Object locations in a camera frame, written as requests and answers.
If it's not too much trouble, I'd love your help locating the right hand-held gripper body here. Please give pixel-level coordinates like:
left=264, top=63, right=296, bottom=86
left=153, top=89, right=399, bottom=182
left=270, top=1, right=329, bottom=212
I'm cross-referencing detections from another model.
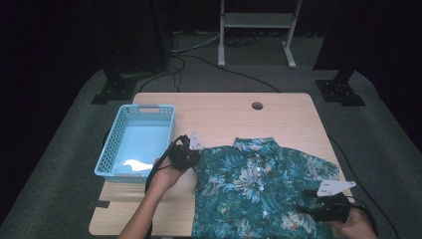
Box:
left=311, top=179, right=357, bottom=223

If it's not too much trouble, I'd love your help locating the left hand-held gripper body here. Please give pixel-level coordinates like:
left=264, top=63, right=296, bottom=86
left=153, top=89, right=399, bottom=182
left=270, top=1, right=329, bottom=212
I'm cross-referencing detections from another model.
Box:
left=168, top=131, right=205, bottom=172

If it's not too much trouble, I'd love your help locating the teal floral print shirt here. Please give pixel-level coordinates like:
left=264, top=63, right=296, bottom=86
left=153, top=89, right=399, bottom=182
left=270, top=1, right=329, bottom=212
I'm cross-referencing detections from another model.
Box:
left=191, top=136, right=353, bottom=239

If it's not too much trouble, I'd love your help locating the person's left hand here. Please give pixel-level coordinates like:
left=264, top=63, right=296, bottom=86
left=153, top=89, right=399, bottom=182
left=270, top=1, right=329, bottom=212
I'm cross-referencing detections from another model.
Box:
left=146, top=155, right=187, bottom=197

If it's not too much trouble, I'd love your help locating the person's right hand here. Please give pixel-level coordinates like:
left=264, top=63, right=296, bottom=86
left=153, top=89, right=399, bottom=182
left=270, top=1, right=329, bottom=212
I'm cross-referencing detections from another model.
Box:
left=328, top=208, right=378, bottom=239

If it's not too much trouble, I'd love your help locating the light blue plastic basket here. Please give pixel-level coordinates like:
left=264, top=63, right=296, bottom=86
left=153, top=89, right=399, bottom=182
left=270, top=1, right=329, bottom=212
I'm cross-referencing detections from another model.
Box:
left=94, top=104, right=176, bottom=184

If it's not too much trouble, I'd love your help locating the black stand base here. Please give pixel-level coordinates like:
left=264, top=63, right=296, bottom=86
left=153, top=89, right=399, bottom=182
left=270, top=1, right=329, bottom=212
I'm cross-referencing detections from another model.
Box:
left=315, top=70, right=366, bottom=108
left=91, top=68, right=137, bottom=106

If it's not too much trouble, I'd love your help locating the white metal stand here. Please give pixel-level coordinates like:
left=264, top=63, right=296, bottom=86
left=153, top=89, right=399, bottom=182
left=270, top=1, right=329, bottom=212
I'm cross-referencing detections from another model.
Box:
left=217, top=0, right=304, bottom=70

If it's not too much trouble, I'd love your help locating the long black floor cable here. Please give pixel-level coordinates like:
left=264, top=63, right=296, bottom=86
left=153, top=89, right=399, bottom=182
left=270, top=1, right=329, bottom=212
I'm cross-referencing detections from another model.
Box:
left=326, top=133, right=401, bottom=239

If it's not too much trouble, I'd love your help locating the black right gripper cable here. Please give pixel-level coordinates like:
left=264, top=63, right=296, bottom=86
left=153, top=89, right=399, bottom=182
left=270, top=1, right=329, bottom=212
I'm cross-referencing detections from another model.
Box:
left=345, top=194, right=379, bottom=236

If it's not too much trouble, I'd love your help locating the thin black floor cable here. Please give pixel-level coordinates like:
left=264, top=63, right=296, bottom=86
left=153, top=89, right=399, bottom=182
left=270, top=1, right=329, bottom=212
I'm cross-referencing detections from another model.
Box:
left=138, top=53, right=281, bottom=94

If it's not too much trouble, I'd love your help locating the white floor cable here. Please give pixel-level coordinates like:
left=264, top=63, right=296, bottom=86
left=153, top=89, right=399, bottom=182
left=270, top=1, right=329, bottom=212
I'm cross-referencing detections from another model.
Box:
left=170, top=27, right=231, bottom=55

